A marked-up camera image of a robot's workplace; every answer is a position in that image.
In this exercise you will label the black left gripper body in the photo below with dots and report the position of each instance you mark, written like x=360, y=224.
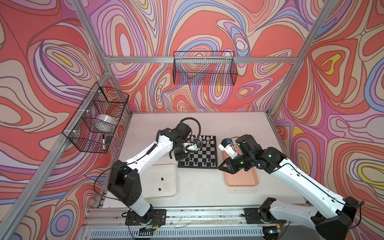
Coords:
x=180, y=154

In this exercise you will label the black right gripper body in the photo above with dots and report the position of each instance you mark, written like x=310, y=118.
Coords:
x=240, y=162

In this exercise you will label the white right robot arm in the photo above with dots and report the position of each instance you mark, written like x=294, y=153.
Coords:
x=330, y=214

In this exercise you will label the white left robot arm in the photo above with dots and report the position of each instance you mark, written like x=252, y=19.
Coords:
x=125, y=178

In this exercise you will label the pink plastic tray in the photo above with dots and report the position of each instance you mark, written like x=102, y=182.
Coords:
x=242, y=178

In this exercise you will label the black and grey chessboard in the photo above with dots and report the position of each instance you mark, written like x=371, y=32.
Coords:
x=205, y=157

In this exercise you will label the white plastic tray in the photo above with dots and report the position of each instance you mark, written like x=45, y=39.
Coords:
x=153, y=175

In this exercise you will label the silver tape roll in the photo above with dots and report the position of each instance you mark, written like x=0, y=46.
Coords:
x=107, y=119

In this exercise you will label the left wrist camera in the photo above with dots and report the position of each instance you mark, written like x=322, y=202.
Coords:
x=192, y=148

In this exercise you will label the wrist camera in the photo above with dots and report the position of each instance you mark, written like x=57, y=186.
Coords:
x=228, y=148
x=192, y=148

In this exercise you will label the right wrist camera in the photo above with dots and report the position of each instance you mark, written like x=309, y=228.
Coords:
x=228, y=148

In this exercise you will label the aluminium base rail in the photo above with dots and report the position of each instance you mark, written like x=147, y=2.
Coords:
x=187, y=217

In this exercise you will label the black wire basket back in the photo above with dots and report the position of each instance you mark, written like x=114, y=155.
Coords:
x=204, y=68

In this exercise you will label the black wire basket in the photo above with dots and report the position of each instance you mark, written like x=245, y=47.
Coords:
x=84, y=131
x=204, y=68

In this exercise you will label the black wire basket left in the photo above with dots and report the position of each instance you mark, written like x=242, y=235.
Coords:
x=84, y=131

